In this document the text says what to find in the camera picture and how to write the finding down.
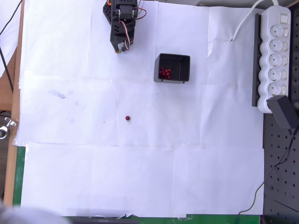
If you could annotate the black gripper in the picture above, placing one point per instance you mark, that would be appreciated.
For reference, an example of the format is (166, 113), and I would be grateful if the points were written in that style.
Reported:
(119, 37)

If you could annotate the black square bin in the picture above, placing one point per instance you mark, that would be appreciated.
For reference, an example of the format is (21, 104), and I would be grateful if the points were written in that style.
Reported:
(185, 67)

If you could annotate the red beads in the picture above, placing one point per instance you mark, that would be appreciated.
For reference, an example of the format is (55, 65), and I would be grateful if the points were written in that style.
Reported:
(164, 72)

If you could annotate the white sheet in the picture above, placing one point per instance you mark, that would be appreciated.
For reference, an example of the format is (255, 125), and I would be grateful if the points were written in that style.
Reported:
(8, 46)

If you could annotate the white paper covering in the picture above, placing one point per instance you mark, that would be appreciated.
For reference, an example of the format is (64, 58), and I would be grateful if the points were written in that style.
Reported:
(140, 163)

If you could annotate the metal clamp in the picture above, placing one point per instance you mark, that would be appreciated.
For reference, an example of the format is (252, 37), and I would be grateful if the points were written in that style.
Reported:
(9, 122)

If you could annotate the black tray under power strip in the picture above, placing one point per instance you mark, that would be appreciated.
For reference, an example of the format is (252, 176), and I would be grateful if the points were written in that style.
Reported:
(256, 70)

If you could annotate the white power strip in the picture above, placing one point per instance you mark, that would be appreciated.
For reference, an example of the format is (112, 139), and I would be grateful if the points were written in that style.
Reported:
(275, 58)

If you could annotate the green cutting mat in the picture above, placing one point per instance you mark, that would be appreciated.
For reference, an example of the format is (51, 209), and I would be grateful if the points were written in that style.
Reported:
(18, 175)

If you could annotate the dark flat device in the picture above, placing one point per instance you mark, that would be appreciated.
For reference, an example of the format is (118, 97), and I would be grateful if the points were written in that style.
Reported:
(102, 220)

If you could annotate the black power adapter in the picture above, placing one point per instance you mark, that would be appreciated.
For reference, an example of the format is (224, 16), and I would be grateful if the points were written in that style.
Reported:
(282, 109)

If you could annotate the blurry grey object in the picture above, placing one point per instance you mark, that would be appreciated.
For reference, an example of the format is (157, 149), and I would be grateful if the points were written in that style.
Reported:
(23, 214)

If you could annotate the black pegboard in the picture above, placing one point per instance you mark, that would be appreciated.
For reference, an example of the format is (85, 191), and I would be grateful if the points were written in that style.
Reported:
(280, 186)

